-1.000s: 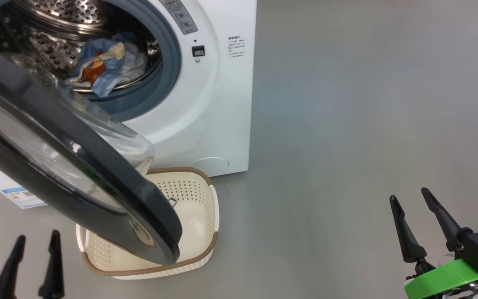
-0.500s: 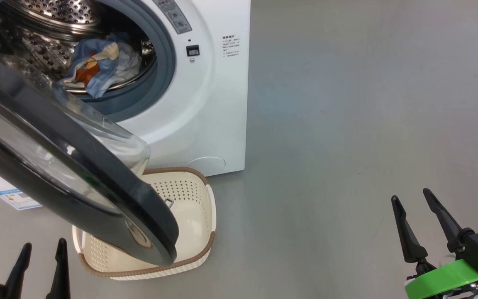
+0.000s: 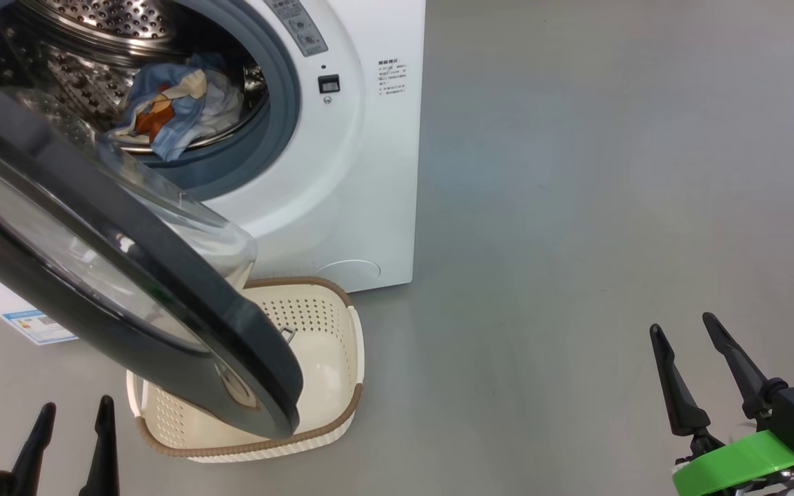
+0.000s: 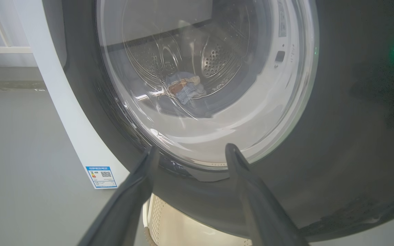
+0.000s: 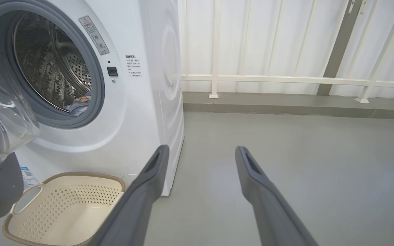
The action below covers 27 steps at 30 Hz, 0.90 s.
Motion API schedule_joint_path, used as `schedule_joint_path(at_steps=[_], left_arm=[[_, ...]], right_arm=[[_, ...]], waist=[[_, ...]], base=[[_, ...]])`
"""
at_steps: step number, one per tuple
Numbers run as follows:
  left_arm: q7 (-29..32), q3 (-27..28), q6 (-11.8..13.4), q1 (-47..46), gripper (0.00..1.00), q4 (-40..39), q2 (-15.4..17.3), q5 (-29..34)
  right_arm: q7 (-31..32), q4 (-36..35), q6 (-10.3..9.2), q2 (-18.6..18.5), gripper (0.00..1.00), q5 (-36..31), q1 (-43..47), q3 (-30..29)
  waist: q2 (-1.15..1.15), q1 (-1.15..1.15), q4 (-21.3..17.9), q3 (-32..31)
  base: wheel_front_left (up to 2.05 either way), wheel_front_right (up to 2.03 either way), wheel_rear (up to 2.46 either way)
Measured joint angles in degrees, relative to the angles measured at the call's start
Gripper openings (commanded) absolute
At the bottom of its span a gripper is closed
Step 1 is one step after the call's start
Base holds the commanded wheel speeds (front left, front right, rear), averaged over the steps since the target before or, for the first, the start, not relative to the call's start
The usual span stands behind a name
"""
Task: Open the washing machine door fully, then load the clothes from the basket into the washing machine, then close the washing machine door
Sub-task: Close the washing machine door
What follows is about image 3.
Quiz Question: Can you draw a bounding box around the grey instruction sticker with icons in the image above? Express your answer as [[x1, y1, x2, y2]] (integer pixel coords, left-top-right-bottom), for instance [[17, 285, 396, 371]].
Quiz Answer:
[[264, 0, 329, 57]]

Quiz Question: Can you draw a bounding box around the white front-load washing machine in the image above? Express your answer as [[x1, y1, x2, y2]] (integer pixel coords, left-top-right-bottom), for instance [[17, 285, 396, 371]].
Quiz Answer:
[[0, 0, 427, 345]]

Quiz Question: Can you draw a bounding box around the round white drain filter cover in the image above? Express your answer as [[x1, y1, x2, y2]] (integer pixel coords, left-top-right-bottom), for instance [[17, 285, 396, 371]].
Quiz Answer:
[[314, 260, 381, 290]]

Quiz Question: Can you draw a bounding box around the black rimmed glass washer door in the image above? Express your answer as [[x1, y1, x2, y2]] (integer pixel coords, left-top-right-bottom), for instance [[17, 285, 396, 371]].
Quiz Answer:
[[0, 65, 305, 440]]

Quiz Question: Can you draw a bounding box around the cream perforated laundry basket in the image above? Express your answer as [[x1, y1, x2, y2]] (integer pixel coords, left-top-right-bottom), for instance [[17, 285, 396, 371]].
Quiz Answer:
[[126, 277, 365, 463]]

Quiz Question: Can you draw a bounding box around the blue energy label sticker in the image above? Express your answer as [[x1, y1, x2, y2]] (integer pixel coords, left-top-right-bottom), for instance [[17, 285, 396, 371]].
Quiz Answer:
[[3, 310, 79, 345]]

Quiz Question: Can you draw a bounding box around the stainless steel washing machine drum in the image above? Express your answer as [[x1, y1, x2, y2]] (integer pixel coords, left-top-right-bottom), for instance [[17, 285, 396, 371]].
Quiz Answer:
[[0, 0, 267, 156]]

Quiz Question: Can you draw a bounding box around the blue garment large orange patch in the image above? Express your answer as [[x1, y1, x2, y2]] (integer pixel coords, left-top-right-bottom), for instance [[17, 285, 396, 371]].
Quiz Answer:
[[109, 55, 246, 163]]

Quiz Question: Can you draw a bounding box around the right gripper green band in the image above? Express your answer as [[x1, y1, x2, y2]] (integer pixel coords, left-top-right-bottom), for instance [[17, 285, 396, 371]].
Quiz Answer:
[[649, 312, 794, 496]]

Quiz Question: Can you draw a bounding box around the white printed instruction label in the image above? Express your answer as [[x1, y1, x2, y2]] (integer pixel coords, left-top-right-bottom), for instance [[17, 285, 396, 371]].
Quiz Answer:
[[378, 59, 408, 96]]

